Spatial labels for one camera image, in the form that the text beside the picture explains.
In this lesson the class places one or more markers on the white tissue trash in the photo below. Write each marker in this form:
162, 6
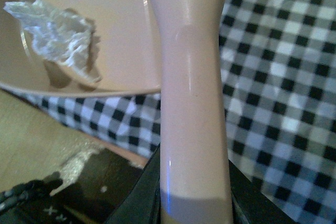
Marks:
59, 36

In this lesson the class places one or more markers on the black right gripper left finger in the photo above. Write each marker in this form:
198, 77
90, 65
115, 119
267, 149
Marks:
143, 203

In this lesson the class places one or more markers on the black shoe with laces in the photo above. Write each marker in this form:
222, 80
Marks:
31, 202

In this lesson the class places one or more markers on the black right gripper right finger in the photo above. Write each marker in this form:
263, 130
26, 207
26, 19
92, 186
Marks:
250, 205

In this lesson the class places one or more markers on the beige hand brush black bristles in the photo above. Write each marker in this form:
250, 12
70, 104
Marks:
194, 168

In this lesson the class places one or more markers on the black white checkered bedsheet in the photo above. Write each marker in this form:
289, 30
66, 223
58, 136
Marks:
278, 74

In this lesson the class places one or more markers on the beige plastic dustpan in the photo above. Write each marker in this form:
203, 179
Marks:
125, 51

